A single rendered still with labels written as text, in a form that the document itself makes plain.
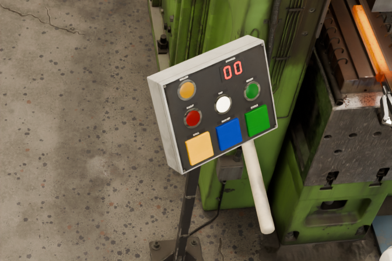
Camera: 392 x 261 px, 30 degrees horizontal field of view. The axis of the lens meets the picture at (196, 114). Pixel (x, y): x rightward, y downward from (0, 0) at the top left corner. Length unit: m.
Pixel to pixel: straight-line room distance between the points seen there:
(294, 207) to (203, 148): 0.88
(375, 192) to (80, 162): 1.24
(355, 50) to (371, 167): 0.48
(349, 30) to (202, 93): 0.68
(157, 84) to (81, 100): 1.52
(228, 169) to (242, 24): 0.70
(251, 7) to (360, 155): 0.71
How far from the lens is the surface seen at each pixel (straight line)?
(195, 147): 2.01
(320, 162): 2.56
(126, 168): 3.19
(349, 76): 2.34
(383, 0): 2.11
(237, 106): 2.05
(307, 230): 2.98
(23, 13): 3.82
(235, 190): 2.99
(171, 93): 1.92
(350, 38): 2.44
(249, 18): 2.22
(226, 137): 2.05
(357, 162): 2.62
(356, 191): 2.80
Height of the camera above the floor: 2.64
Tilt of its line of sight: 51 degrees down
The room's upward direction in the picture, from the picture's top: 9 degrees clockwise
